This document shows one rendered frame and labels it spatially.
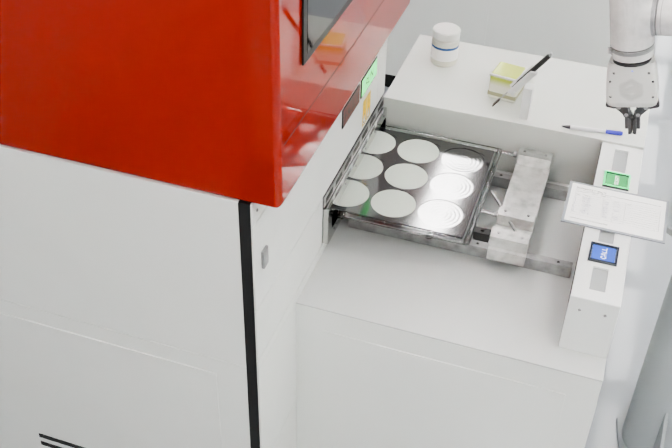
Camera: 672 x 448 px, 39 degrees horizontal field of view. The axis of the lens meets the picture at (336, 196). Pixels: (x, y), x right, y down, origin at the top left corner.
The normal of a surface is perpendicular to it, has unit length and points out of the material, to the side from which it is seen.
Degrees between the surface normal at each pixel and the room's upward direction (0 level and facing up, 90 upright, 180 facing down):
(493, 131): 90
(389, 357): 90
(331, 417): 90
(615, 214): 0
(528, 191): 0
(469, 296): 0
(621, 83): 90
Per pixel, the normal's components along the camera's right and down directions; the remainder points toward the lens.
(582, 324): -0.33, 0.57
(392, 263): 0.02, -0.79
